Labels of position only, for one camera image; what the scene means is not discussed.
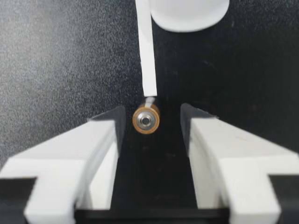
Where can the white remote control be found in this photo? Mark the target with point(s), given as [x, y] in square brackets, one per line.
[189, 14]

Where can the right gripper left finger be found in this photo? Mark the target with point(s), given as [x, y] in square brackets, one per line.
[58, 151]

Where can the gold and black battery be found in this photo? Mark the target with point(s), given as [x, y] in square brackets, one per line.
[146, 121]

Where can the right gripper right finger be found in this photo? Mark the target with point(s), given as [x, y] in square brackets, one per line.
[240, 154]

